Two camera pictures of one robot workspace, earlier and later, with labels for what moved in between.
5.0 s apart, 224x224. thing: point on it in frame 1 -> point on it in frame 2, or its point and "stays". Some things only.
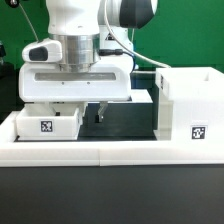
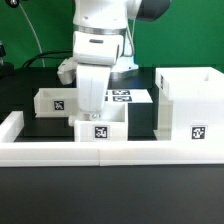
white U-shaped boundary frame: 103,153 stays
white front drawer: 37,122 -> 110,126
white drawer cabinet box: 190,104 stays
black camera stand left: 7,70 stays
